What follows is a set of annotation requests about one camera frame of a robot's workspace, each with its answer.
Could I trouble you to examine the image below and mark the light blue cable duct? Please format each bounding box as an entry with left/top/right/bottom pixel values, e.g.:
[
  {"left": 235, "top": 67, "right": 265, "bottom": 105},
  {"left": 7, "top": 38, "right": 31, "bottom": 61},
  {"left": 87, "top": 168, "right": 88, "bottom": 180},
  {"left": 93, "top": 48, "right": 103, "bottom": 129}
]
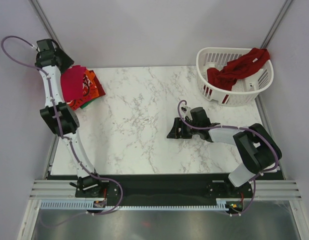
[{"left": 39, "top": 198, "right": 245, "bottom": 211}]

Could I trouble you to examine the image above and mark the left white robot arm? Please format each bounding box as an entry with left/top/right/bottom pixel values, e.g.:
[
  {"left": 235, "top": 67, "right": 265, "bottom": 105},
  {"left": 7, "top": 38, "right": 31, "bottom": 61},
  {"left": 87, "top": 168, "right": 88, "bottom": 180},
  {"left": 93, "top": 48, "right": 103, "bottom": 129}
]
[{"left": 35, "top": 46, "right": 105, "bottom": 197}]

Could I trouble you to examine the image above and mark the white plastic laundry basket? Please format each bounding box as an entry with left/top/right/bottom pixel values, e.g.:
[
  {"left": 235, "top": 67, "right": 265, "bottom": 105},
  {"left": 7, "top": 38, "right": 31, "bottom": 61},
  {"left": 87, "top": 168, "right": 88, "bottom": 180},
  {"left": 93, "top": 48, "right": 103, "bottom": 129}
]
[{"left": 196, "top": 47, "right": 274, "bottom": 107}]

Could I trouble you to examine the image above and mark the bright red t-shirt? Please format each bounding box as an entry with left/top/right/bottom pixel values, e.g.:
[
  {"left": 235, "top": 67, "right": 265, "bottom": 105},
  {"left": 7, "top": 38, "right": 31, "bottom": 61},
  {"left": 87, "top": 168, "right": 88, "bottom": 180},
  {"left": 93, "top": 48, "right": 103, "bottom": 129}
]
[{"left": 60, "top": 65, "right": 87, "bottom": 102}]

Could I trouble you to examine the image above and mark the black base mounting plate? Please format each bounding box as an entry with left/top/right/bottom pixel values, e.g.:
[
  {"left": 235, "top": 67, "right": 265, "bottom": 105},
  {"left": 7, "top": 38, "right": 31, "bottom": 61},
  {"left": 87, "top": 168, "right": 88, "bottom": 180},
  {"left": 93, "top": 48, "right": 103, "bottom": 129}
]
[{"left": 75, "top": 173, "right": 253, "bottom": 208}]

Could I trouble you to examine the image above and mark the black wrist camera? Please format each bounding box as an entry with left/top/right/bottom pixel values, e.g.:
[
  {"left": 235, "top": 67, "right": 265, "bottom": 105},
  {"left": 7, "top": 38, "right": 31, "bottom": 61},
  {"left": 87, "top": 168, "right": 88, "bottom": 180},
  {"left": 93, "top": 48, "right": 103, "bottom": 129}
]
[
  {"left": 190, "top": 107, "right": 212, "bottom": 128},
  {"left": 36, "top": 38, "right": 60, "bottom": 52}
]

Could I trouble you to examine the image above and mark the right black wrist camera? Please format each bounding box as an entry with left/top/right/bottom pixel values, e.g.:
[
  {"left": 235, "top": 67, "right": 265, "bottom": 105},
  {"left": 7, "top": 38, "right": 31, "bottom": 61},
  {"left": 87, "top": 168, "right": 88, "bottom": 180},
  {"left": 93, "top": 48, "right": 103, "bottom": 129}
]
[{"left": 190, "top": 107, "right": 212, "bottom": 128}]

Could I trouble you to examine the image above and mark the green folded t-shirt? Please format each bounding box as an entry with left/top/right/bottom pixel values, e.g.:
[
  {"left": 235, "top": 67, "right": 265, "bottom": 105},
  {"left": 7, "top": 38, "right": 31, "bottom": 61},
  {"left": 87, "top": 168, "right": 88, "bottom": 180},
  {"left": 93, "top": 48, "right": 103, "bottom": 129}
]
[{"left": 80, "top": 98, "right": 96, "bottom": 109}]

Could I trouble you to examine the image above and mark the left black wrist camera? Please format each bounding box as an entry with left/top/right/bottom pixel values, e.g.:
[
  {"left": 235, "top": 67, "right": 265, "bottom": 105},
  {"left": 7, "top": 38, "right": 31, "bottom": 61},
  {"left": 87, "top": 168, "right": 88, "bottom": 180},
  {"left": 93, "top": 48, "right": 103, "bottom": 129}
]
[{"left": 36, "top": 38, "right": 60, "bottom": 52}]

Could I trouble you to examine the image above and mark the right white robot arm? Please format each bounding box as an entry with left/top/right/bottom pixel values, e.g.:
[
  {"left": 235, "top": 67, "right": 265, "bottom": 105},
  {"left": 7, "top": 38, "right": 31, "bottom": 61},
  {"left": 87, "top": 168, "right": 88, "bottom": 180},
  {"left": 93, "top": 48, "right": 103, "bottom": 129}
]
[{"left": 166, "top": 117, "right": 282, "bottom": 197}]

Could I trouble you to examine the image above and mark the aluminium extrusion rail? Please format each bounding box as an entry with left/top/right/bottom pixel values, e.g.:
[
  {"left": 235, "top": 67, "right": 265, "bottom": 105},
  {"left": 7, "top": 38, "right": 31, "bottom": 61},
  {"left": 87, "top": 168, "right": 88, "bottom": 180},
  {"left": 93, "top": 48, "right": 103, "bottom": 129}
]
[{"left": 29, "top": 178, "right": 78, "bottom": 200}]

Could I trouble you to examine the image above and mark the orange folded t-shirt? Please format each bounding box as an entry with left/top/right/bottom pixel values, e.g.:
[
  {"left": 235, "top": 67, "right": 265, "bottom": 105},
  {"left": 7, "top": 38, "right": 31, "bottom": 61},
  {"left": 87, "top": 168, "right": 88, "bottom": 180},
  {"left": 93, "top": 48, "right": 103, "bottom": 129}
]
[{"left": 83, "top": 69, "right": 99, "bottom": 100}]

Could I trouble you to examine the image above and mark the red coca-cola print t-shirt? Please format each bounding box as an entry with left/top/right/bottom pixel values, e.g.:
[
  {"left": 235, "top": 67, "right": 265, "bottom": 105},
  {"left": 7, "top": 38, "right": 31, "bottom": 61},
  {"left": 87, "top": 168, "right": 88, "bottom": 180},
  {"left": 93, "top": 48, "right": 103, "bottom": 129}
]
[{"left": 66, "top": 80, "right": 90, "bottom": 111}]

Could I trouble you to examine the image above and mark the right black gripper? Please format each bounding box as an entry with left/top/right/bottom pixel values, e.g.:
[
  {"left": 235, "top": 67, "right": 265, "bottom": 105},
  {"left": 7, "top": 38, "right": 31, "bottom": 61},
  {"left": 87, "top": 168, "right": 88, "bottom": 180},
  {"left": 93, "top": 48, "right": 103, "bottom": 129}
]
[{"left": 166, "top": 117, "right": 200, "bottom": 139}]

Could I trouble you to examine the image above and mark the dark red folded t-shirt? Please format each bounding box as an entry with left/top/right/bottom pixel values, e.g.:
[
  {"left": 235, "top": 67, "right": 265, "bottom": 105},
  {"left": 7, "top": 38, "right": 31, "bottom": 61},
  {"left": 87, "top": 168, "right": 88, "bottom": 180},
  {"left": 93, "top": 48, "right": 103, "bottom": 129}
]
[{"left": 94, "top": 76, "right": 106, "bottom": 97}]

